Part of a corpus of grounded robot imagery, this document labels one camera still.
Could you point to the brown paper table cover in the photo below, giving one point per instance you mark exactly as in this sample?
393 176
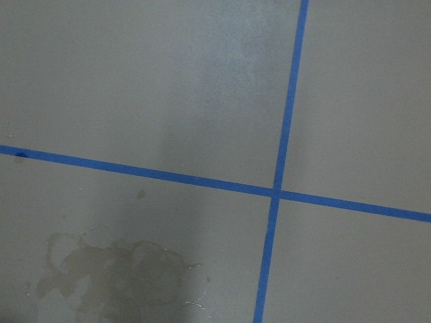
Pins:
215 161

